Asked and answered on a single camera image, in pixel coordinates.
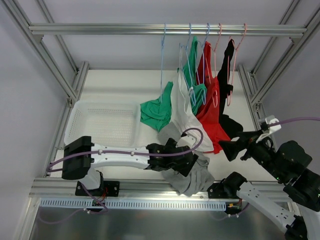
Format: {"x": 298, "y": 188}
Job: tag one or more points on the aluminium hanging rail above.
{"x": 280, "y": 30}

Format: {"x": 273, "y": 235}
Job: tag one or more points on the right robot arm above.
{"x": 289, "y": 166}

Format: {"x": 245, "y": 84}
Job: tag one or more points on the blue hanger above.
{"x": 190, "y": 88}
{"x": 162, "y": 60}
{"x": 203, "y": 58}

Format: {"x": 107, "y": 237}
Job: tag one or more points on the black tank top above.
{"x": 230, "y": 126}

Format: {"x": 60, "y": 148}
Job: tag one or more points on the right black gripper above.
{"x": 249, "y": 146}

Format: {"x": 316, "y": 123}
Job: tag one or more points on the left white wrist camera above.
{"x": 188, "y": 140}

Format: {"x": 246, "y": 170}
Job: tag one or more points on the red tank top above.
{"x": 207, "y": 114}

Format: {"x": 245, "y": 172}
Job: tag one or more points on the green tank top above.
{"x": 156, "y": 114}

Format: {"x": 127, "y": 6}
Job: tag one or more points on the white slotted cable duct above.
{"x": 134, "y": 204}

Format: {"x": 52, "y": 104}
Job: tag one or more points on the white tank top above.
{"x": 182, "y": 115}

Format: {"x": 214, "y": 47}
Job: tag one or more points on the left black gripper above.
{"x": 182, "y": 161}

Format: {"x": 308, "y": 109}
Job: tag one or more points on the pink hanger far right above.
{"x": 229, "y": 96}

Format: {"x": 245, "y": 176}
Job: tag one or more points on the white plastic basket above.
{"x": 108, "y": 123}

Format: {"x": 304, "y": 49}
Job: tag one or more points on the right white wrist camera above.
{"x": 269, "y": 125}

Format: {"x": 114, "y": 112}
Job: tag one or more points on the pink hanger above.
{"x": 215, "y": 92}
{"x": 229, "y": 96}

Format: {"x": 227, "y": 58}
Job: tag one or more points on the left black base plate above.
{"x": 108, "y": 188}

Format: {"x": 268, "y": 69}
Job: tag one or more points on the grey tank top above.
{"x": 198, "y": 179}

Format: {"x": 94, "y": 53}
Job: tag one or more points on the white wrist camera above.
{"x": 269, "y": 125}
{"x": 188, "y": 140}

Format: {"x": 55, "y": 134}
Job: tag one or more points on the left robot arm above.
{"x": 82, "y": 158}

